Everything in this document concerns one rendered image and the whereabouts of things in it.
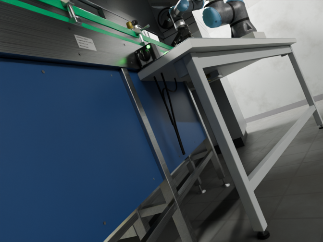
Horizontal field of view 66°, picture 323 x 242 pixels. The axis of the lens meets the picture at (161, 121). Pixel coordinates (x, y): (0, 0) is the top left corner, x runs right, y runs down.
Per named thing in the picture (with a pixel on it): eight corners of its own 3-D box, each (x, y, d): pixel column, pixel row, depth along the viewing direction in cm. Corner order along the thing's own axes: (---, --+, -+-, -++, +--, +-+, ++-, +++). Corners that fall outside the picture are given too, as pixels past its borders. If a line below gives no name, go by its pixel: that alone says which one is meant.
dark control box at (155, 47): (149, 71, 108) (142, 53, 108) (165, 63, 105) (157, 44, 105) (141, 70, 100) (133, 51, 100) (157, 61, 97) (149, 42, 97)
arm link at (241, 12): (254, 15, 143) (246, -7, 143) (236, 19, 139) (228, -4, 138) (240, 24, 155) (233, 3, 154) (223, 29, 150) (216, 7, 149)
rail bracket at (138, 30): (144, 49, 117) (133, 23, 117) (157, 42, 114) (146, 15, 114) (140, 48, 113) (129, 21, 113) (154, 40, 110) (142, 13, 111)
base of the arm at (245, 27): (260, 32, 148) (255, 16, 148) (253, 31, 137) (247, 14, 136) (237, 43, 158) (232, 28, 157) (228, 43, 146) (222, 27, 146)
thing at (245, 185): (325, 126, 198) (291, 44, 199) (267, 240, 86) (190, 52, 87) (313, 129, 204) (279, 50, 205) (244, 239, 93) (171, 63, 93)
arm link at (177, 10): (191, -5, 169) (184, 5, 179) (177, -2, 165) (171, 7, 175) (195, 6, 169) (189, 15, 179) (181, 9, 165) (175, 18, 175)
